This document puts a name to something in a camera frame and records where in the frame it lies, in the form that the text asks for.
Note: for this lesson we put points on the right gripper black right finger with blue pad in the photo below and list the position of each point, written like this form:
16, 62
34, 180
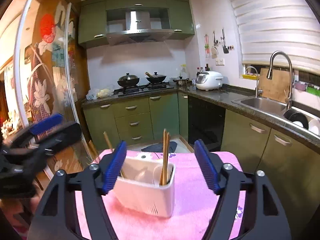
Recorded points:
263, 216

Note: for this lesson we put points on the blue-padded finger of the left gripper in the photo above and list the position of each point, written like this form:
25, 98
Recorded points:
46, 124

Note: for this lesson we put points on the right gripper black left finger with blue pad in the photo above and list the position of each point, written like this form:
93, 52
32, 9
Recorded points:
56, 216

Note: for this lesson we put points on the wooden chopstick single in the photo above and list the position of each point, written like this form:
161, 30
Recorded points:
122, 174

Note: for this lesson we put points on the clear plastic spoon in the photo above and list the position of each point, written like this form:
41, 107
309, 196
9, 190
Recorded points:
142, 176

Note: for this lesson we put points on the wooden chopstick pair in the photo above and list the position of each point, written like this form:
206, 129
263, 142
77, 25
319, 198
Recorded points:
168, 144
163, 180

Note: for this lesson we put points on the white plastic spoon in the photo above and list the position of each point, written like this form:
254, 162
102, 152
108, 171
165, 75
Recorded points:
157, 175

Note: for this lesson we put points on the steel kitchen faucet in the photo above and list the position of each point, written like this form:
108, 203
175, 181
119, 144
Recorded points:
270, 73

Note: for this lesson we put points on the glass sliding door floral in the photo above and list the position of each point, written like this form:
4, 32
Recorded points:
50, 67

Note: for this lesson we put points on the pink floral tablecloth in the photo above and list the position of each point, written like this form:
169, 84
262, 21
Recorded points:
194, 207

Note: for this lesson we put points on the white plastic utensil holder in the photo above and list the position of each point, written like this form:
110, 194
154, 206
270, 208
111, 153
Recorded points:
146, 197

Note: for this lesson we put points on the black wok right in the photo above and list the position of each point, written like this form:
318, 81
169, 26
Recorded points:
155, 78

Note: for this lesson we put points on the steel sink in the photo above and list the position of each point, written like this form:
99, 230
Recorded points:
305, 119

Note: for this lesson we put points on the steel range hood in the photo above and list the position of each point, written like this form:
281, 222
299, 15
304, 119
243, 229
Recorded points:
138, 26

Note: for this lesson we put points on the small black pot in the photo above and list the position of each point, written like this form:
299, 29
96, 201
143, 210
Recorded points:
180, 81

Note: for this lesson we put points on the wooden cutting board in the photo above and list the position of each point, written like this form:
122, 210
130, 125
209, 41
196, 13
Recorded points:
277, 88

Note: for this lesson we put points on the white rice cooker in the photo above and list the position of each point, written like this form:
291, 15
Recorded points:
209, 80

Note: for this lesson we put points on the white window blind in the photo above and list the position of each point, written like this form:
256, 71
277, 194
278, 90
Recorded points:
269, 25

